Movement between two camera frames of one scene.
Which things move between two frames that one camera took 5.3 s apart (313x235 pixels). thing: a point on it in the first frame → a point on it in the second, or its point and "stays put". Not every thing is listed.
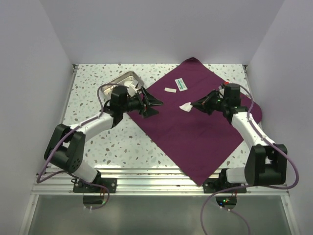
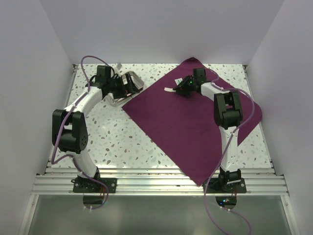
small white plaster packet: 172,90 stays put
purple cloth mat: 198,142 stays put
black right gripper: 205,102 → 182,86
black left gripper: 146,99 → 128,88
